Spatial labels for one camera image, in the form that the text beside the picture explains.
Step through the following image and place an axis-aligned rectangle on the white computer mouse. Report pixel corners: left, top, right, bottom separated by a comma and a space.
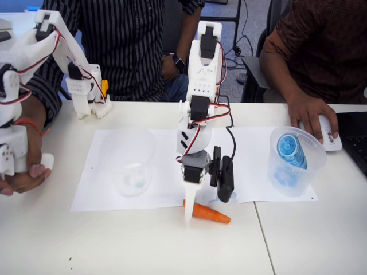
298, 113, 343, 153

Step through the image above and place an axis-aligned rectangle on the person in striped shirt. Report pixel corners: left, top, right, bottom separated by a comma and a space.
21, 0, 208, 121

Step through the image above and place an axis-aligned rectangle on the right forearm of striped-shirt person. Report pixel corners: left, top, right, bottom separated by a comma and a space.
21, 94, 49, 129

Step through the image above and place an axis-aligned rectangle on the right hand of striped-shirt person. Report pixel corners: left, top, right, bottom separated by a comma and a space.
0, 125, 53, 198

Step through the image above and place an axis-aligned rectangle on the left hand of striped-shirt person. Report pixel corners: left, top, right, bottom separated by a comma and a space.
161, 54, 180, 83

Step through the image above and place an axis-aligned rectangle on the black desk frame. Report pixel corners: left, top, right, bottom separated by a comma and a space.
205, 0, 242, 50

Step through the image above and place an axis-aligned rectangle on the black smartwatch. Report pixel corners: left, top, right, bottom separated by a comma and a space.
173, 54, 187, 76

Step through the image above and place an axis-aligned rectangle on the person in brown shirt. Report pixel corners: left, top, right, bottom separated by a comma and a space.
259, 0, 367, 105

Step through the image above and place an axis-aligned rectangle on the white leader arm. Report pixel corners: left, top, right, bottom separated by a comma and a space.
0, 10, 113, 177

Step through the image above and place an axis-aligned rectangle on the yellow table clamp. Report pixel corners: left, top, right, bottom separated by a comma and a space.
100, 80, 110, 101

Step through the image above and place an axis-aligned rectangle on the black webcam with mount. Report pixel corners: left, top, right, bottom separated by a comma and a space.
209, 146, 236, 204

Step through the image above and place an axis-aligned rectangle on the white paper sheet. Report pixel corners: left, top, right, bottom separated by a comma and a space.
70, 127, 319, 213

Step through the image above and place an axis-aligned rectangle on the black laptop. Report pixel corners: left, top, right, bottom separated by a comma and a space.
335, 111, 367, 184

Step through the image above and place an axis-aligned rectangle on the red wrist thread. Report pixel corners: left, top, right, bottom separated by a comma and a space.
13, 118, 52, 138

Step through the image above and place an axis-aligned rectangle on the orange carrot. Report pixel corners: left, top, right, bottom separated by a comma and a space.
183, 199, 232, 225

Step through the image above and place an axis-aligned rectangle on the black floor cable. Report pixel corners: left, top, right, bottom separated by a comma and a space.
222, 33, 260, 69

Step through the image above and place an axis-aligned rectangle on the clear plastic tub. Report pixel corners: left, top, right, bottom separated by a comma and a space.
266, 125, 327, 198
106, 128, 157, 198

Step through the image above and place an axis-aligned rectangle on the right hand of brown-shirt person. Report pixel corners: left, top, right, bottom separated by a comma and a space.
287, 96, 340, 145

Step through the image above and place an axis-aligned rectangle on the right forearm of brown-shirt person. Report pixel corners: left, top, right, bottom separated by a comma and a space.
259, 51, 309, 104

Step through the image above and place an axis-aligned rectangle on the black office chair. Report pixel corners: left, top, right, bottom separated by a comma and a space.
162, 0, 188, 56
240, 0, 290, 104

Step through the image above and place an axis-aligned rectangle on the left forearm of striped-shirt person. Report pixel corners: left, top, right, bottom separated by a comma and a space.
175, 11, 201, 62

